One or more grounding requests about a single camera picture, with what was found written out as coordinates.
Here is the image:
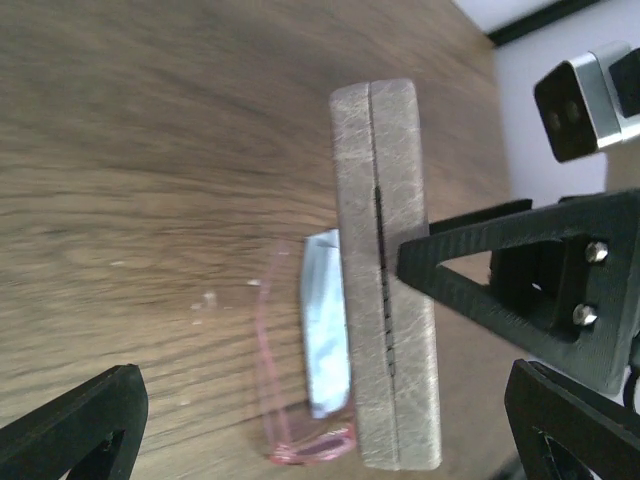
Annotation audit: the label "black enclosure frame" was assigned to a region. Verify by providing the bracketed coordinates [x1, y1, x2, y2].
[486, 0, 601, 48]

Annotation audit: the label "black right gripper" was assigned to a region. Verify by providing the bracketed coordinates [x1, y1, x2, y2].
[396, 189, 639, 394]

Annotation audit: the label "light blue cleaning cloth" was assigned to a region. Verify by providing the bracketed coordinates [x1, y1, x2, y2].
[300, 229, 351, 419]

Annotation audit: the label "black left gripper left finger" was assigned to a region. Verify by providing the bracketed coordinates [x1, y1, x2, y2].
[1, 364, 149, 479]

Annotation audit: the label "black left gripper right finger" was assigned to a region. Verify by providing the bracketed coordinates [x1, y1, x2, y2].
[504, 360, 639, 479]

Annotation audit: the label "pink sunglasses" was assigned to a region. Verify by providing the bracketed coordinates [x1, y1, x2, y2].
[253, 240, 357, 466]

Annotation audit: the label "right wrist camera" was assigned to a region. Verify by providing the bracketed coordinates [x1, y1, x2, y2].
[534, 42, 639, 163]

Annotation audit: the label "grey sunglasses case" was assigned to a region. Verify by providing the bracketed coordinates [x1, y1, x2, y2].
[330, 79, 442, 471]

